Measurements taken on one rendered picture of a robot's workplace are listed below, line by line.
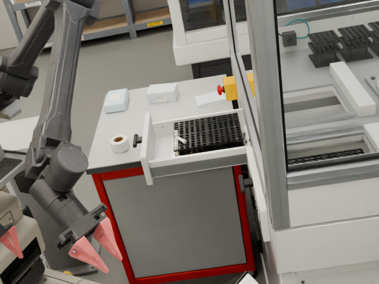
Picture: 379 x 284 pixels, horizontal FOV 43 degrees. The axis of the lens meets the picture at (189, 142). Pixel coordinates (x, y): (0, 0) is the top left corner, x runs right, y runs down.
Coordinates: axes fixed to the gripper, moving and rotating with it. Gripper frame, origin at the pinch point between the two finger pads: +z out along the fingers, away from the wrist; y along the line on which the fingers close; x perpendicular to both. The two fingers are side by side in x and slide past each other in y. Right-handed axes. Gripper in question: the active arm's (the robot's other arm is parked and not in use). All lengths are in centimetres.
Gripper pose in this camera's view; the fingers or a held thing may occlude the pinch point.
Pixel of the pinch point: (111, 262)
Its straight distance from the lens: 89.0
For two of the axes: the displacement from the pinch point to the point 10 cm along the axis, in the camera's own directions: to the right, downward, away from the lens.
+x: -3.7, 4.9, 7.9
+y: 6.4, -4.9, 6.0
